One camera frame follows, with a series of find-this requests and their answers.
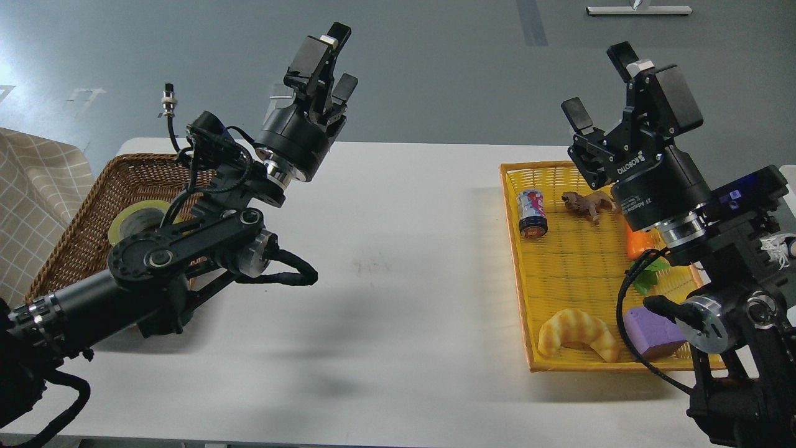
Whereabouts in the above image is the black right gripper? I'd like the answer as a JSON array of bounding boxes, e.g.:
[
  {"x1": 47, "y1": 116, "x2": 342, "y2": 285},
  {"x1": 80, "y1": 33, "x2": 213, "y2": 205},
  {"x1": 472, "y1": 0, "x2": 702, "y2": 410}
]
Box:
[{"x1": 561, "y1": 42, "x2": 711, "y2": 231}]

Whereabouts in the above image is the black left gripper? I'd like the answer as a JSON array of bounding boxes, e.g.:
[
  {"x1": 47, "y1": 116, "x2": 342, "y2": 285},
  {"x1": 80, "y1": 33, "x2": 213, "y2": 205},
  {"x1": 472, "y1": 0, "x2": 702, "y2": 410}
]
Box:
[{"x1": 254, "y1": 22, "x2": 358, "y2": 182}]

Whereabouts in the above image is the yellow tape roll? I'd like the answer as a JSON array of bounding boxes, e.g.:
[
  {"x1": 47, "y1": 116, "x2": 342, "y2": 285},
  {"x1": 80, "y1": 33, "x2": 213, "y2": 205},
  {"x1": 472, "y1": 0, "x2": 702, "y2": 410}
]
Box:
[{"x1": 107, "y1": 200, "x2": 170, "y2": 246}]

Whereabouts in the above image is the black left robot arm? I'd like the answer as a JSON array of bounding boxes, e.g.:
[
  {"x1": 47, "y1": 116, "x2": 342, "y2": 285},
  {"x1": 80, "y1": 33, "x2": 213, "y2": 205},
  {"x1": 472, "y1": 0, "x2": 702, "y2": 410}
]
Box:
[{"x1": 2, "y1": 22, "x2": 358, "y2": 447}]

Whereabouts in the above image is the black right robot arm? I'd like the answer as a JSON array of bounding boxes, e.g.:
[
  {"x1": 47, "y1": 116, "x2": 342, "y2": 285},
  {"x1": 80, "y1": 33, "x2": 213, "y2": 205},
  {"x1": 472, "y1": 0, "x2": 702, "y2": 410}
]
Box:
[{"x1": 561, "y1": 42, "x2": 795, "y2": 447}]

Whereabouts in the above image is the brown toy lion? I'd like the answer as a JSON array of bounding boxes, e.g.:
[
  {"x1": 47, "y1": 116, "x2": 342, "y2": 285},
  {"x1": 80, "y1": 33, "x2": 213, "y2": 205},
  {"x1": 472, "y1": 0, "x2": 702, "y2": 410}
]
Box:
[{"x1": 560, "y1": 190, "x2": 619, "y2": 226}]

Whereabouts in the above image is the orange toy carrot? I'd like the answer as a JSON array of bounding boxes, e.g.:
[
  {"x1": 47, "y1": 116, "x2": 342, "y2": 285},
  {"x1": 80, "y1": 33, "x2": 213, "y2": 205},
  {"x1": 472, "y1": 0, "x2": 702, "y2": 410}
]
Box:
[{"x1": 625, "y1": 223, "x2": 659, "y2": 261}]

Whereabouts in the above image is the white metal floor bar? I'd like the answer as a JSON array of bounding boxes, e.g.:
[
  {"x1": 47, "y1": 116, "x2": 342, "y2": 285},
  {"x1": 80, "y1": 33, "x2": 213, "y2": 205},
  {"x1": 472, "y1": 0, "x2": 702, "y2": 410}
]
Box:
[{"x1": 585, "y1": 5, "x2": 693, "y2": 16}]

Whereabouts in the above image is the yellow plastic basket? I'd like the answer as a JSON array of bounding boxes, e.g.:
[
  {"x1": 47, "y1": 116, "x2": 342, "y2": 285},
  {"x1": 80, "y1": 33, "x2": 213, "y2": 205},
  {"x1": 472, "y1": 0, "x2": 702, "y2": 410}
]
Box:
[{"x1": 501, "y1": 161, "x2": 728, "y2": 373}]

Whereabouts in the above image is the small drink can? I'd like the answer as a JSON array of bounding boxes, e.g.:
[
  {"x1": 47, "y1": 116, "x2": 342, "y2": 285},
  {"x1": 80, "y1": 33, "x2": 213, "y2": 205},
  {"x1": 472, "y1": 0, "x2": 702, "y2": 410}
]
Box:
[{"x1": 517, "y1": 189, "x2": 548, "y2": 240}]

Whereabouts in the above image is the white sneaker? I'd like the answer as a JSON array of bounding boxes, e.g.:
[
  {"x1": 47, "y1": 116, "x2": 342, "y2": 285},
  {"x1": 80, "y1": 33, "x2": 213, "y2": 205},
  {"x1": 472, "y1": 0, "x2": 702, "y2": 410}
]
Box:
[{"x1": 760, "y1": 233, "x2": 795, "y2": 270}]

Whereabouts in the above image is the toy croissant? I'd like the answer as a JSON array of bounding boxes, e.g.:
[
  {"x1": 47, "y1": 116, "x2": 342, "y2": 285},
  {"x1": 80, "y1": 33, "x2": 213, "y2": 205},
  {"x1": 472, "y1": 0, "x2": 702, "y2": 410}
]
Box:
[{"x1": 537, "y1": 309, "x2": 619, "y2": 363}]

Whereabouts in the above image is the purple foam block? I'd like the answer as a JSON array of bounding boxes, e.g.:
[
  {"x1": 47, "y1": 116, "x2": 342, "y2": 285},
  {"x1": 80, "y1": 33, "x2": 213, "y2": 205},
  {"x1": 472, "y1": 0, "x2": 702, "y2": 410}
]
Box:
[{"x1": 622, "y1": 306, "x2": 687, "y2": 361}]

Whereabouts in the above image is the brown wicker basket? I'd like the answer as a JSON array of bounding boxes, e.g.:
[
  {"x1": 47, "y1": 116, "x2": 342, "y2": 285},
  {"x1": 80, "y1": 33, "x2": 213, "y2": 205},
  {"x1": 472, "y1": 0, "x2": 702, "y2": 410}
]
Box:
[{"x1": 24, "y1": 153, "x2": 190, "y2": 304}]

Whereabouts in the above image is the beige checkered cloth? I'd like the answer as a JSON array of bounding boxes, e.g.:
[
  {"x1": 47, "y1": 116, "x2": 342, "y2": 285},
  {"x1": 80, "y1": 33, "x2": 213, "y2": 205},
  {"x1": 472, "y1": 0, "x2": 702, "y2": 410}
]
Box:
[{"x1": 1, "y1": 128, "x2": 94, "y2": 307}]

